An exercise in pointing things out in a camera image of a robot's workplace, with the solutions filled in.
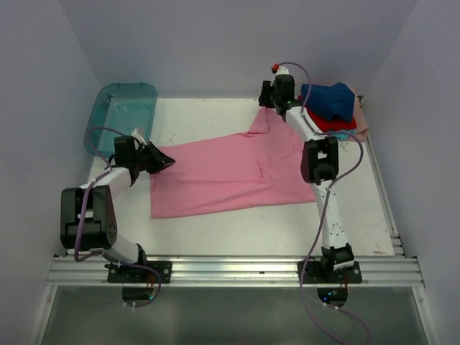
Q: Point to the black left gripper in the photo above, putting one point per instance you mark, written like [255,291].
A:
[159,161]

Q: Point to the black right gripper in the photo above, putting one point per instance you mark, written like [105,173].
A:
[263,99]

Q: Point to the pink t-shirt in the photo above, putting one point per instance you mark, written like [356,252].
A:
[258,167]

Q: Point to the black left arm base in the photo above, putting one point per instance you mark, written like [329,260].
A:
[157,270]

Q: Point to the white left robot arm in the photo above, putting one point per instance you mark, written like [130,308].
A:
[88,223]

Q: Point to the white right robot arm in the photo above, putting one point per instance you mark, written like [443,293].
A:
[319,168]

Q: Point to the teal plastic bin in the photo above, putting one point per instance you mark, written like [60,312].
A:
[123,107]

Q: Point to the red folded t-shirt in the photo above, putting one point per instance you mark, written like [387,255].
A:
[334,124]

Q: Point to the dark blue folded t-shirt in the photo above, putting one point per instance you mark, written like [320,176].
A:
[336,90]

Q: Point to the light blue folded t-shirt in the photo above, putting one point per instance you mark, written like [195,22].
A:
[344,135]

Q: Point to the beige folded t-shirt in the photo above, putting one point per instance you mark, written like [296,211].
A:
[361,131]

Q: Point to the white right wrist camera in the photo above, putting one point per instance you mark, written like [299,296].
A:
[278,69]

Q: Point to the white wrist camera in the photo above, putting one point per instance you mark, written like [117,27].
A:
[278,69]
[140,136]

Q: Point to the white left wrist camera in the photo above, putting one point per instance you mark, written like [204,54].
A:
[140,136]

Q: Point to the aluminium mounting rail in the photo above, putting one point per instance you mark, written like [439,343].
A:
[245,272]

